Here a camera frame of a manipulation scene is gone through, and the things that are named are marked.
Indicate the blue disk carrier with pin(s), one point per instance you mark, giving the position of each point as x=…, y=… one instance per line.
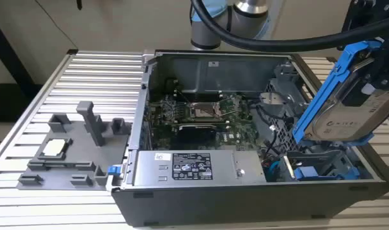
x=304, y=173

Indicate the hard disk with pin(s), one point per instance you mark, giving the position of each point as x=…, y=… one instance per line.
x=340, y=119

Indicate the silver power supply unit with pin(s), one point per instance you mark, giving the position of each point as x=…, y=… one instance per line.
x=149, y=167

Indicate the silver CPU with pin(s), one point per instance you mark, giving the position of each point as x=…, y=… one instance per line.
x=53, y=146

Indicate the CPU socket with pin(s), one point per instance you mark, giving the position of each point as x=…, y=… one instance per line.
x=200, y=112

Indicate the blue case latch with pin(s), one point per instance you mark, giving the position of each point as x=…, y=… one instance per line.
x=113, y=170

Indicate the gray perforated drive cage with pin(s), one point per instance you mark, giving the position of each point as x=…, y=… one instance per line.
x=287, y=134

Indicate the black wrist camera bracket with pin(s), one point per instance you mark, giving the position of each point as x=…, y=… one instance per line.
x=356, y=12

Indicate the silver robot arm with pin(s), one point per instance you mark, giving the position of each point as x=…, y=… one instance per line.
x=209, y=31

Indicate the black RAM slot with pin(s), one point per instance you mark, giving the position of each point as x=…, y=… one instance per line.
x=200, y=126
x=200, y=122

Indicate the gray disk bay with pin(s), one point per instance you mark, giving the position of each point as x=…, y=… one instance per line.
x=322, y=155

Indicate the gray parts rack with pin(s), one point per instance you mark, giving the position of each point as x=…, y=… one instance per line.
x=79, y=155

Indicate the green motherboard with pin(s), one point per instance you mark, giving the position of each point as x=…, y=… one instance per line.
x=242, y=134

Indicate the black PC case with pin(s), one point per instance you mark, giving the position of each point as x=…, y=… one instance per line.
x=213, y=206

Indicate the thin metal locking lever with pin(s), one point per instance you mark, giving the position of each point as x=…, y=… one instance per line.
x=183, y=95

